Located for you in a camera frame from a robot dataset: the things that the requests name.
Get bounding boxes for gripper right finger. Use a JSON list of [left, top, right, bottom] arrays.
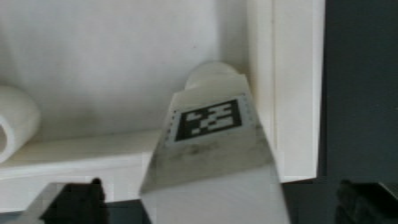
[[335, 180, 398, 224]]

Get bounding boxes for white square tabletop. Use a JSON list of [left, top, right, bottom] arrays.
[[0, 0, 327, 214]]

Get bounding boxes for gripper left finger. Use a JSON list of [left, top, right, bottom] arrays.
[[24, 178, 109, 224]]

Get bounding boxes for white table leg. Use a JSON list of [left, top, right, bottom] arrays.
[[139, 72, 294, 224]]

